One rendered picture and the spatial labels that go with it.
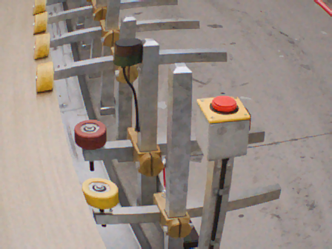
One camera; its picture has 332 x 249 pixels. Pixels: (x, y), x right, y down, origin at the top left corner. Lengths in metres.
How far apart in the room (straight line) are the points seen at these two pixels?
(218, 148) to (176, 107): 0.29
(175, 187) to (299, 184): 1.81
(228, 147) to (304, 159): 2.33
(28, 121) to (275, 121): 2.14
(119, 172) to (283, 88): 2.23
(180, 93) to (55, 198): 0.34
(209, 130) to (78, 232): 0.40
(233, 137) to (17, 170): 0.63
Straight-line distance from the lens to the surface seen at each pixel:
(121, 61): 1.84
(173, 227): 1.74
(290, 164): 3.63
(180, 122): 1.65
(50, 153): 1.88
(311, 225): 3.19
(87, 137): 1.94
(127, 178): 2.18
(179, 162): 1.69
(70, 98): 2.74
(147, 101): 1.90
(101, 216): 1.77
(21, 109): 2.09
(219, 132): 1.35
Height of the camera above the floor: 1.84
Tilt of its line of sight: 28 degrees down
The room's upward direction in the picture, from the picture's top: 1 degrees clockwise
